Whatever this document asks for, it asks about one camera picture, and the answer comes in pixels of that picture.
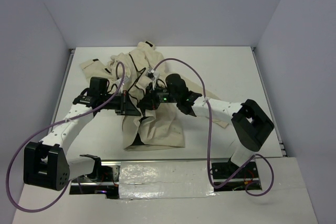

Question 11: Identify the silver tape sheet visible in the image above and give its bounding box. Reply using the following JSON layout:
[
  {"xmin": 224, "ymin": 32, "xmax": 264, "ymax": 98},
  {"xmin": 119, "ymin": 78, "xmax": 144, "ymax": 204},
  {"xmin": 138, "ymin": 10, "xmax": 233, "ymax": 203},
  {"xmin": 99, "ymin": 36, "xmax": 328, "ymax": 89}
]
[{"xmin": 119, "ymin": 161, "xmax": 215, "ymax": 199}]

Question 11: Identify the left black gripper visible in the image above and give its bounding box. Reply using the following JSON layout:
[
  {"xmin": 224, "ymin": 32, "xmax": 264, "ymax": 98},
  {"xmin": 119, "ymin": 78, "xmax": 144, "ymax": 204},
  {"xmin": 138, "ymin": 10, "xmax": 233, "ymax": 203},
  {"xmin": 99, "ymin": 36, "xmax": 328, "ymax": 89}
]
[{"xmin": 100, "ymin": 90, "xmax": 141, "ymax": 116}]

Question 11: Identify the right table edge rail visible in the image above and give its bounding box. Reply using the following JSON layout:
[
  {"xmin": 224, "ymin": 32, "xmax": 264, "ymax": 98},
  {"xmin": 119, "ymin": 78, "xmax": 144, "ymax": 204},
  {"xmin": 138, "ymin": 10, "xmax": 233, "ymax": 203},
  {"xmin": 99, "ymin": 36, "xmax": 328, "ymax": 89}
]
[{"xmin": 251, "ymin": 47, "xmax": 288, "ymax": 157}]

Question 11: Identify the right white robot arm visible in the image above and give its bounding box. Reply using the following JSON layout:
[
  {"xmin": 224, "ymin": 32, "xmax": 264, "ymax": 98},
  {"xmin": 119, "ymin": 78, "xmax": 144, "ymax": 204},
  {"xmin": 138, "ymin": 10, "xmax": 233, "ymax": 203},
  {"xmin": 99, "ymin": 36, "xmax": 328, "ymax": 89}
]
[{"xmin": 137, "ymin": 73, "xmax": 274, "ymax": 177}]

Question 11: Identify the beige jacket black lining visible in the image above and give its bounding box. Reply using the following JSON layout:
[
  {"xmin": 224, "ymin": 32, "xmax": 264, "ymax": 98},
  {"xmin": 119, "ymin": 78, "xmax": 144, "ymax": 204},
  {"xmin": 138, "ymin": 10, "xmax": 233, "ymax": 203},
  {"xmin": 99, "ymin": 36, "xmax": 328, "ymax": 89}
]
[{"xmin": 78, "ymin": 40, "xmax": 229, "ymax": 152}]

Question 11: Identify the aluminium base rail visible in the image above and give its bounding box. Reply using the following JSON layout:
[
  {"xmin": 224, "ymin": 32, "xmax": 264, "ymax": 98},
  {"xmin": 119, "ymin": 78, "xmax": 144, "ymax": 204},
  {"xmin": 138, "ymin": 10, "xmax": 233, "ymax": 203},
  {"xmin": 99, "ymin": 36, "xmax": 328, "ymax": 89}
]
[{"xmin": 70, "ymin": 160, "xmax": 259, "ymax": 200}]

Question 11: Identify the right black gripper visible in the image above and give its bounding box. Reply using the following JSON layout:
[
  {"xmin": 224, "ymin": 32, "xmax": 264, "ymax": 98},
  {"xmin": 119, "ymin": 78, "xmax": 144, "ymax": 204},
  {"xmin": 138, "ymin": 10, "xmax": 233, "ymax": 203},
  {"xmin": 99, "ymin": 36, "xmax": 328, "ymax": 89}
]
[{"xmin": 137, "ymin": 81, "xmax": 180, "ymax": 110}]

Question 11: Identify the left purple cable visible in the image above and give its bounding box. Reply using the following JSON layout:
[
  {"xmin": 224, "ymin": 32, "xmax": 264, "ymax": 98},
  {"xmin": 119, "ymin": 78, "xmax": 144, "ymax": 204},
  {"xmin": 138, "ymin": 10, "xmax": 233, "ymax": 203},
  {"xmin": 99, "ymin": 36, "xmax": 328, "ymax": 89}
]
[{"xmin": 5, "ymin": 62, "xmax": 125, "ymax": 212}]

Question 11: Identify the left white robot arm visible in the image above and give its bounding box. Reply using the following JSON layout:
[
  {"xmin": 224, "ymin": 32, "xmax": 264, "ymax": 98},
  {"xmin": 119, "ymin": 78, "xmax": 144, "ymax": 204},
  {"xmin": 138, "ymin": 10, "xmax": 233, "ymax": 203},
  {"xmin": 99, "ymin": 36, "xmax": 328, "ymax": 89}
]
[{"xmin": 23, "ymin": 77, "xmax": 140, "ymax": 191}]

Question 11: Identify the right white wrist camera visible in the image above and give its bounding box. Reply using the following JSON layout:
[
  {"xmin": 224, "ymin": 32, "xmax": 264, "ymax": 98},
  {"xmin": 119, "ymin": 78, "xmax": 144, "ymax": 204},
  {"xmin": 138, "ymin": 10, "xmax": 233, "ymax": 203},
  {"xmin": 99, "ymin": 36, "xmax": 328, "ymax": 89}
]
[{"xmin": 145, "ymin": 69, "xmax": 160, "ymax": 83}]

